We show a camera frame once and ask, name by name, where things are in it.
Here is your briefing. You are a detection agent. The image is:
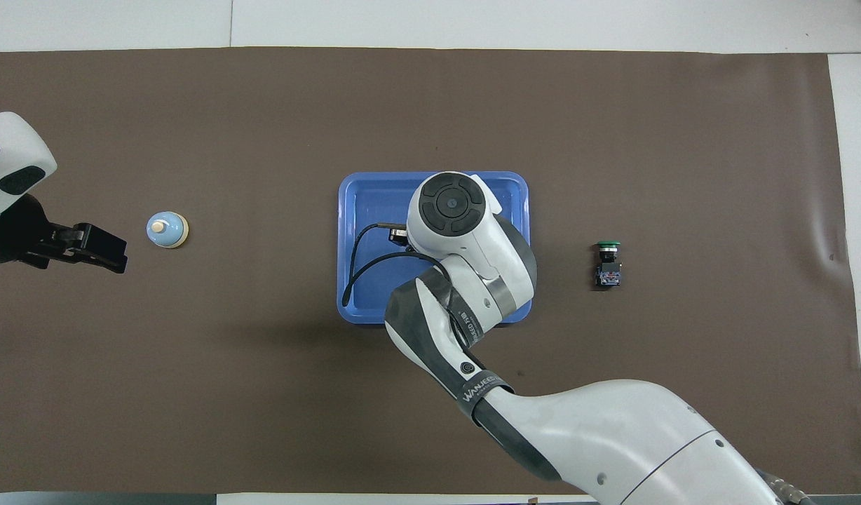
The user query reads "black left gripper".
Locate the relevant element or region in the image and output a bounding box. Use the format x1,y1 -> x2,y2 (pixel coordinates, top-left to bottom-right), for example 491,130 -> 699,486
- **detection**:
0,195 -> 128,274

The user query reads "light blue desk bell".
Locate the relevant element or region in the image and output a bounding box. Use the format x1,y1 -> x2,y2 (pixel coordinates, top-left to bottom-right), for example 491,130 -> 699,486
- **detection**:
146,211 -> 189,250

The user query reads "green push button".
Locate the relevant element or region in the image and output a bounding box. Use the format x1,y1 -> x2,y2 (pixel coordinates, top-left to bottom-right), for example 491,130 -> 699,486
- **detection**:
595,241 -> 623,290

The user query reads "blue plastic tray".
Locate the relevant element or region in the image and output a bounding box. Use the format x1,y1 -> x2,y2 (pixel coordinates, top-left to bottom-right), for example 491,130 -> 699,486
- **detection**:
337,172 -> 531,325

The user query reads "brown table mat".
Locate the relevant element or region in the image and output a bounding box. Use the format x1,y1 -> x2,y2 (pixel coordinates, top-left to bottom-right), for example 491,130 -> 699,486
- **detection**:
0,47 -> 855,494

